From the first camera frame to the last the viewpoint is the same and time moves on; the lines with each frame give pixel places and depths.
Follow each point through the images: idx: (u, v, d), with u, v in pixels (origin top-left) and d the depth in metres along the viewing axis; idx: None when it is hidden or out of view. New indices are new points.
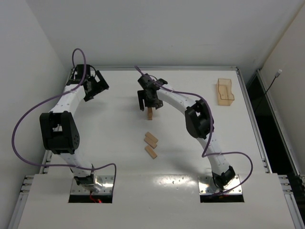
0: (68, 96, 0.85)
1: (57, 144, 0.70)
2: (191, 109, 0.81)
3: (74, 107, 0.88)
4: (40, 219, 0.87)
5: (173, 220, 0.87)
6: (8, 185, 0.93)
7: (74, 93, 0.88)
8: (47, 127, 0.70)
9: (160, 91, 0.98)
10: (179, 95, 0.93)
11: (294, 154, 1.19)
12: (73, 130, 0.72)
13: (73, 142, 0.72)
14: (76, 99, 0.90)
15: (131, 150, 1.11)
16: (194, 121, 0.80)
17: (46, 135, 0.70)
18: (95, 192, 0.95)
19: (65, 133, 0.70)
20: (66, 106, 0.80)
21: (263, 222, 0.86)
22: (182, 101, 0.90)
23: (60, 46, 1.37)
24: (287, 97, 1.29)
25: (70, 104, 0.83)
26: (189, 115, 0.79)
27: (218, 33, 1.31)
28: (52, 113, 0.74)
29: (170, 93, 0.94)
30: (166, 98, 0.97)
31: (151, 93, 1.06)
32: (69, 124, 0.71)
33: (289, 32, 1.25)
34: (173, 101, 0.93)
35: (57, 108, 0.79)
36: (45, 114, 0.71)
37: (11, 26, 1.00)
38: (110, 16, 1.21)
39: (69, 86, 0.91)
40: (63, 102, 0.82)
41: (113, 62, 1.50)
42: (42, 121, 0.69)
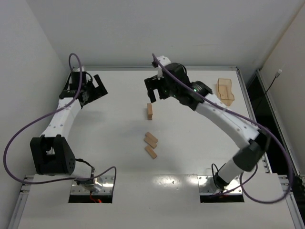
0: (62, 113, 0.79)
1: (52, 168, 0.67)
2: (255, 144, 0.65)
3: (69, 124, 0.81)
4: (40, 220, 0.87)
5: (173, 220, 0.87)
6: (8, 185, 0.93)
7: (68, 109, 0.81)
8: (38, 153, 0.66)
9: (202, 105, 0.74)
10: (234, 118, 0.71)
11: (294, 154, 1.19)
12: (67, 154, 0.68)
13: (68, 167, 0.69)
14: (72, 114, 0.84)
15: (131, 150, 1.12)
16: (255, 159, 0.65)
17: (39, 161, 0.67)
18: (95, 192, 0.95)
19: (58, 158, 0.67)
20: (58, 127, 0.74)
21: (263, 222, 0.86)
22: (241, 129, 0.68)
23: (60, 46, 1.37)
24: (287, 97, 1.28)
25: (64, 123, 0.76)
26: (253, 152, 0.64)
27: (218, 32, 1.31)
28: (44, 137, 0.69)
29: (221, 113, 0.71)
30: (210, 115, 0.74)
31: (186, 101, 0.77)
32: (62, 151, 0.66)
33: (290, 32, 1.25)
34: (225, 124, 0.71)
35: (49, 130, 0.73)
36: (38, 138, 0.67)
37: (12, 26, 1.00)
38: (111, 16, 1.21)
39: (63, 99, 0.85)
40: (55, 122, 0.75)
41: (114, 62, 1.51)
42: (33, 148, 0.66)
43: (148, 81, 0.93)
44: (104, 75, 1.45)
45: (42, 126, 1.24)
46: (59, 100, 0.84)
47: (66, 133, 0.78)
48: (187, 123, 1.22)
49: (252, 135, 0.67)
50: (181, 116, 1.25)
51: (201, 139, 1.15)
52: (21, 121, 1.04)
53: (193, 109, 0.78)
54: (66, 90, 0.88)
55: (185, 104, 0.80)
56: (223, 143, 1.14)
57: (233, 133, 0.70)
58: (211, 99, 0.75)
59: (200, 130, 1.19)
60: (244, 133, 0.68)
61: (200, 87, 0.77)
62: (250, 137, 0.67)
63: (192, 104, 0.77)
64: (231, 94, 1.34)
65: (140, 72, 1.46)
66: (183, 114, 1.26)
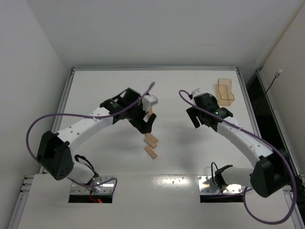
0: (88, 122, 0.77)
1: (45, 165, 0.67)
2: (265, 161, 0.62)
3: (89, 134, 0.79)
4: (39, 220, 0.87)
5: (173, 220, 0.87)
6: (8, 185, 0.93)
7: (96, 121, 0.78)
8: (44, 147, 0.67)
9: (221, 124, 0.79)
10: (250, 137, 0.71)
11: (294, 154, 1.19)
12: (63, 163, 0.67)
13: (59, 173, 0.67)
14: (98, 128, 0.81)
15: (131, 150, 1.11)
16: (266, 177, 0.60)
17: (40, 152, 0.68)
18: (95, 192, 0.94)
19: (54, 161, 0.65)
20: (73, 133, 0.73)
21: (263, 222, 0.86)
22: (254, 147, 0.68)
23: (60, 46, 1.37)
24: (287, 97, 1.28)
25: (81, 133, 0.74)
26: (261, 168, 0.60)
27: (218, 33, 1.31)
28: (57, 135, 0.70)
29: (237, 131, 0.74)
30: (229, 135, 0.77)
31: (209, 123, 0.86)
32: (61, 156, 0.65)
33: (290, 32, 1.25)
34: (240, 143, 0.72)
35: (66, 131, 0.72)
36: (52, 133, 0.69)
37: (11, 26, 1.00)
38: (111, 16, 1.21)
39: (102, 109, 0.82)
40: (76, 129, 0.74)
41: (113, 62, 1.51)
42: (43, 138, 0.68)
43: (189, 110, 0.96)
44: (104, 75, 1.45)
45: (43, 125, 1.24)
46: (98, 107, 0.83)
47: (78, 142, 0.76)
48: (187, 123, 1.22)
49: (265, 155, 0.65)
50: (180, 116, 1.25)
51: (201, 139, 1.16)
52: (21, 121, 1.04)
53: (215, 130, 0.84)
54: (111, 102, 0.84)
55: (209, 125, 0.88)
56: (223, 142, 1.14)
57: (247, 151, 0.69)
58: (230, 120, 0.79)
59: (200, 130, 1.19)
60: (256, 151, 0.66)
61: (224, 110, 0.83)
62: (263, 155, 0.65)
63: (213, 126, 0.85)
64: (231, 94, 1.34)
65: (139, 72, 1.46)
66: (183, 115, 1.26)
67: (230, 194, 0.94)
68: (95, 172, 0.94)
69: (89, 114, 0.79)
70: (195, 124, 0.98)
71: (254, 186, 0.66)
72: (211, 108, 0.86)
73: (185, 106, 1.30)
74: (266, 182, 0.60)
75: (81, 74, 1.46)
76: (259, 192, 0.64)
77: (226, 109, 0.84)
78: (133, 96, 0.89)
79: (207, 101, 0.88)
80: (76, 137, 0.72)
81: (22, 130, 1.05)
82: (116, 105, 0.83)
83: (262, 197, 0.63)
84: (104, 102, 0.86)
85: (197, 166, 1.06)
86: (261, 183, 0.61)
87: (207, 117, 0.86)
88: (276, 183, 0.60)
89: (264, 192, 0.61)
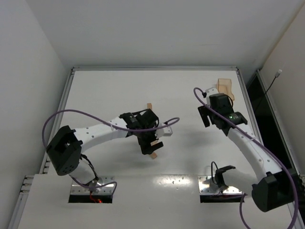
0: (105, 128, 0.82)
1: (53, 158, 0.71)
2: (271, 177, 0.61)
3: (102, 140, 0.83)
4: (39, 220, 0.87)
5: (173, 220, 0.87)
6: (8, 185, 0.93)
7: (112, 129, 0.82)
8: (59, 139, 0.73)
9: (234, 131, 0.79)
10: (261, 150, 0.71)
11: (294, 154, 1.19)
12: (69, 161, 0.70)
13: (62, 169, 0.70)
14: (112, 135, 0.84)
15: (131, 150, 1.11)
16: (269, 193, 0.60)
17: (52, 143, 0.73)
18: (95, 192, 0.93)
19: (61, 156, 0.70)
20: (88, 135, 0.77)
21: (263, 222, 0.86)
22: (263, 161, 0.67)
23: (60, 46, 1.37)
24: (287, 98, 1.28)
25: (95, 136, 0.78)
26: (267, 184, 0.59)
27: (218, 33, 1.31)
28: (73, 133, 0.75)
29: (248, 141, 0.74)
30: (239, 143, 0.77)
31: (220, 126, 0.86)
32: (70, 154, 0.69)
33: (290, 32, 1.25)
34: (249, 153, 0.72)
35: (82, 130, 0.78)
36: (70, 129, 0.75)
37: (11, 26, 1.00)
38: (111, 16, 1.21)
39: (121, 120, 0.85)
40: (93, 131, 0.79)
41: (113, 62, 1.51)
42: (60, 131, 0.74)
43: (201, 108, 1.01)
44: (104, 75, 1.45)
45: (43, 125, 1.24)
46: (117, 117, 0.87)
47: (89, 145, 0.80)
48: (187, 123, 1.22)
49: (272, 171, 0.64)
50: (180, 116, 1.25)
51: (200, 139, 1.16)
52: (21, 121, 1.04)
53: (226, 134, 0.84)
54: (131, 117, 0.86)
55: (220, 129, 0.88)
56: (223, 142, 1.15)
57: (254, 164, 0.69)
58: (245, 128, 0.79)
59: (200, 130, 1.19)
60: (264, 166, 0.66)
61: (238, 116, 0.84)
62: (270, 171, 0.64)
63: (224, 129, 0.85)
64: (231, 94, 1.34)
65: (139, 72, 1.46)
66: (183, 115, 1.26)
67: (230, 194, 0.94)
68: (96, 176, 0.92)
69: (108, 121, 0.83)
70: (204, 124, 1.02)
71: (254, 198, 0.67)
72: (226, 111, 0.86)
73: (185, 106, 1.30)
74: (268, 198, 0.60)
75: (81, 73, 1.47)
76: (259, 205, 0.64)
77: (241, 115, 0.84)
78: (151, 117, 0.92)
79: (222, 103, 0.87)
80: (89, 139, 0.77)
81: (22, 130, 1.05)
82: (134, 121, 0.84)
83: (261, 211, 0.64)
84: (124, 114, 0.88)
85: (197, 166, 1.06)
86: (263, 198, 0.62)
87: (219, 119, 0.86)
88: (277, 200, 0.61)
89: (264, 206, 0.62)
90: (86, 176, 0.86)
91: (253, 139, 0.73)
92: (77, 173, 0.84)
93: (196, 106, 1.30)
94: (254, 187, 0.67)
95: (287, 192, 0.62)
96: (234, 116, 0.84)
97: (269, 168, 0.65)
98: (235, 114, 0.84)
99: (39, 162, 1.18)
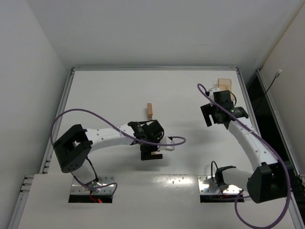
0: (114, 133, 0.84)
1: (59, 153, 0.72)
2: (266, 168, 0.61)
3: (109, 144, 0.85)
4: (39, 220, 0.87)
5: (173, 220, 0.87)
6: (8, 185, 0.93)
7: (120, 135, 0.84)
8: (69, 137, 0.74)
9: (234, 123, 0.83)
10: (259, 142, 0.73)
11: (294, 153, 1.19)
12: (75, 161, 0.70)
13: (66, 167, 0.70)
14: (118, 141, 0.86)
15: (130, 150, 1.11)
16: (263, 183, 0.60)
17: (62, 139, 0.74)
18: (95, 192, 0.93)
19: (68, 154, 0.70)
20: (98, 137, 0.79)
21: (262, 221, 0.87)
22: (259, 152, 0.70)
23: (60, 46, 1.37)
24: (287, 97, 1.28)
25: (105, 139, 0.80)
26: (260, 173, 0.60)
27: (218, 33, 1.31)
28: (84, 132, 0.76)
29: (247, 134, 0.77)
30: (238, 135, 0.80)
31: (222, 119, 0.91)
32: (77, 153, 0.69)
33: (290, 32, 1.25)
34: (247, 145, 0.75)
35: (93, 131, 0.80)
36: (82, 128, 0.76)
37: (11, 26, 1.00)
38: (111, 16, 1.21)
39: (129, 128, 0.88)
40: (103, 134, 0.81)
41: (113, 62, 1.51)
42: (71, 129, 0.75)
43: (204, 107, 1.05)
44: (104, 75, 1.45)
45: (43, 125, 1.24)
46: (126, 125, 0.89)
47: (97, 148, 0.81)
48: (187, 123, 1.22)
49: (268, 162, 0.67)
50: (180, 116, 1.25)
51: (200, 139, 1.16)
52: (21, 121, 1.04)
53: (227, 127, 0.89)
54: (138, 126, 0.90)
55: (222, 122, 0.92)
56: (223, 142, 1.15)
57: (251, 155, 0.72)
58: (245, 121, 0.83)
59: (200, 130, 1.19)
60: (260, 157, 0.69)
61: (240, 110, 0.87)
62: (266, 162, 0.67)
63: (225, 122, 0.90)
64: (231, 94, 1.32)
65: (139, 72, 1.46)
66: (183, 115, 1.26)
67: (230, 194, 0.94)
68: (96, 177, 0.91)
69: (118, 127, 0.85)
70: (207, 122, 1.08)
71: (249, 190, 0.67)
72: (228, 106, 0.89)
73: (185, 106, 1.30)
74: (261, 189, 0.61)
75: (81, 73, 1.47)
76: (253, 196, 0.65)
77: (242, 109, 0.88)
78: (157, 128, 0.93)
79: (225, 98, 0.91)
80: (98, 140, 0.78)
81: (22, 130, 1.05)
82: (140, 131, 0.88)
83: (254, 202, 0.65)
84: (132, 122, 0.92)
85: (197, 166, 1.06)
86: (257, 189, 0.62)
87: (221, 113, 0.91)
88: (271, 192, 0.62)
89: (257, 197, 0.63)
90: (87, 175, 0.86)
91: (252, 131, 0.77)
92: (78, 173, 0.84)
93: (196, 106, 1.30)
94: (249, 179, 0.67)
95: (282, 185, 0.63)
96: (236, 110, 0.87)
97: (266, 159, 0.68)
98: (237, 109, 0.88)
99: (39, 162, 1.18)
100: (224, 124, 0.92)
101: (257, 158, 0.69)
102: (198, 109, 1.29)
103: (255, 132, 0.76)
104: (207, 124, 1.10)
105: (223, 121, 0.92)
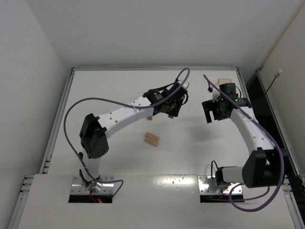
0: (128, 111, 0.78)
1: (84, 144, 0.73)
2: (261, 152, 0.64)
3: (128, 122, 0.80)
4: (39, 220, 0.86)
5: (173, 220, 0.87)
6: (8, 186, 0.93)
7: (137, 111, 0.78)
8: (86, 128, 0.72)
9: (236, 111, 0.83)
10: (258, 129, 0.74)
11: (294, 154, 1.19)
12: (99, 146, 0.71)
13: (94, 153, 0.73)
14: (137, 117, 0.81)
15: (131, 150, 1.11)
16: (256, 167, 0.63)
17: (83, 130, 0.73)
18: (95, 191, 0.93)
19: (91, 143, 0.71)
20: (112, 120, 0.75)
21: (262, 222, 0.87)
22: (257, 138, 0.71)
23: (60, 46, 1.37)
24: (287, 97, 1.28)
25: (118, 121, 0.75)
26: (255, 157, 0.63)
27: (218, 33, 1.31)
28: (98, 119, 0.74)
29: (248, 121, 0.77)
30: (239, 122, 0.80)
31: (225, 108, 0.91)
32: (97, 140, 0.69)
33: (290, 32, 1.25)
34: (246, 132, 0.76)
35: (106, 117, 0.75)
36: (94, 117, 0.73)
37: (11, 26, 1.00)
38: (111, 16, 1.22)
39: (145, 99, 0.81)
40: (116, 116, 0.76)
41: (114, 62, 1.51)
42: (84, 119, 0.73)
43: (206, 103, 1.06)
44: (104, 75, 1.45)
45: (43, 126, 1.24)
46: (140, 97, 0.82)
47: (116, 130, 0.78)
48: (187, 123, 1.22)
49: (264, 147, 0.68)
50: (181, 116, 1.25)
51: (201, 139, 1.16)
52: (21, 121, 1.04)
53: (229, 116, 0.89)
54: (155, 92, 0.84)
55: (225, 111, 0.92)
56: (223, 142, 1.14)
57: (249, 140, 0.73)
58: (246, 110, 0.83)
59: (199, 130, 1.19)
60: (257, 142, 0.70)
61: (244, 100, 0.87)
62: (261, 147, 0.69)
63: (228, 111, 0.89)
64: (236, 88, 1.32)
65: (139, 73, 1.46)
66: (183, 114, 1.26)
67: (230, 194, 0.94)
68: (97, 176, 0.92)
69: (130, 104, 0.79)
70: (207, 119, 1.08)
71: (243, 175, 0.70)
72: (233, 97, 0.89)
73: (185, 106, 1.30)
74: (254, 173, 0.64)
75: (81, 73, 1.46)
76: (246, 181, 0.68)
77: (246, 99, 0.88)
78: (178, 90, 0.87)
79: (230, 89, 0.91)
80: (113, 124, 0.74)
81: (22, 131, 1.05)
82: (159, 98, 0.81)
83: (247, 186, 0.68)
84: (147, 91, 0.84)
85: (197, 166, 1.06)
86: (250, 173, 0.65)
87: (225, 102, 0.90)
88: (264, 179, 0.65)
89: (250, 182, 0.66)
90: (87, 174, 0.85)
91: (252, 119, 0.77)
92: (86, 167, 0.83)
93: (196, 106, 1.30)
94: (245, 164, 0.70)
95: (276, 172, 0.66)
96: (239, 99, 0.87)
97: (262, 145, 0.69)
98: (241, 98, 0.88)
99: (38, 163, 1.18)
100: (227, 113, 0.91)
101: (255, 145, 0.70)
102: (197, 109, 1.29)
103: (255, 119, 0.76)
104: (207, 119, 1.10)
105: (226, 111, 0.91)
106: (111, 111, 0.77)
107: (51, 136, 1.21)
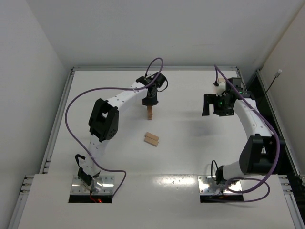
0: (129, 93, 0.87)
1: (96, 129, 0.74)
2: (259, 138, 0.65)
3: (129, 104, 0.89)
4: (39, 220, 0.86)
5: (172, 220, 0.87)
6: (8, 186, 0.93)
7: (137, 92, 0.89)
8: (97, 112, 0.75)
9: (238, 101, 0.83)
10: (258, 118, 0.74)
11: (294, 153, 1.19)
12: (113, 126, 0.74)
13: (108, 134, 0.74)
14: (136, 99, 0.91)
15: (131, 150, 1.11)
16: (252, 151, 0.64)
17: (93, 116, 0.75)
18: (95, 192, 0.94)
19: (105, 123, 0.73)
20: (119, 101, 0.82)
21: (262, 222, 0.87)
22: (256, 126, 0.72)
23: (60, 46, 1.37)
24: (287, 96, 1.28)
25: (125, 102, 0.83)
26: (252, 141, 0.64)
27: (218, 33, 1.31)
28: (107, 103, 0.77)
29: (249, 110, 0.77)
30: (240, 112, 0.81)
31: (229, 100, 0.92)
32: (112, 119, 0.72)
33: (290, 32, 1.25)
34: (246, 120, 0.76)
35: (113, 99, 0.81)
36: (104, 100, 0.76)
37: (11, 27, 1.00)
38: (111, 16, 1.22)
39: (139, 84, 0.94)
40: (122, 98, 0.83)
41: (113, 62, 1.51)
42: (95, 105, 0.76)
43: (208, 95, 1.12)
44: (103, 76, 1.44)
45: (43, 126, 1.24)
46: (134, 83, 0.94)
47: (122, 111, 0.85)
48: (187, 123, 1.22)
49: (262, 134, 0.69)
50: (181, 116, 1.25)
51: (201, 139, 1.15)
52: (21, 121, 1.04)
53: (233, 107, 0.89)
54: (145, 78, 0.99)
55: (229, 104, 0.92)
56: (223, 142, 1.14)
57: (249, 128, 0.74)
58: (250, 101, 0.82)
59: (199, 130, 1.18)
60: (256, 129, 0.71)
61: (248, 93, 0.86)
62: (259, 134, 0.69)
63: (232, 103, 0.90)
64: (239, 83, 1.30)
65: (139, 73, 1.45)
66: (184, 114, 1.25)
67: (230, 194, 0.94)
68: (97, 175, 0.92)
69: (129, 88, 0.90)
70: (204, 111, 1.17)
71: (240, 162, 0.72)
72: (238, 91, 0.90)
73: (186, 106, 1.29)
74: (250, 158, 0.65)
75: (81, 73, 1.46)
76: (243, 168, 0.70)
77: (250, 92, 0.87)
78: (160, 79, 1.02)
79: (236, 84, 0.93)
80: (121, 104, 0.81)
81: (22, 131, 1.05)
82: (149, 81, 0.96)
83: (243, 172, 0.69)
84: (138, 79, 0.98)
85: (198, 166, 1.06)
86: (247, 159, 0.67)
87: (229, 94, 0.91)
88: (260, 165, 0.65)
89: (246, 168, 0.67)
90: (90, 171, 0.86)
91: (254, 109, 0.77)
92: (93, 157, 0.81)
93: (196, 106, 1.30)
94: (243, 151, 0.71)
95: (272, 161, 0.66)
96: (244, 92, 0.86)
97: (260, 132, 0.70)
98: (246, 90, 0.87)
99: (37, 163, 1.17)
100: (231, 105, 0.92)
101: (253, 132, 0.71)
102: (198, 109, 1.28)
103: (256, 109, 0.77)
104: (204, 113, 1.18)
105: (229, 103, 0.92)
106: (116, 95, 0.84)
107: (51, 136, 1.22)
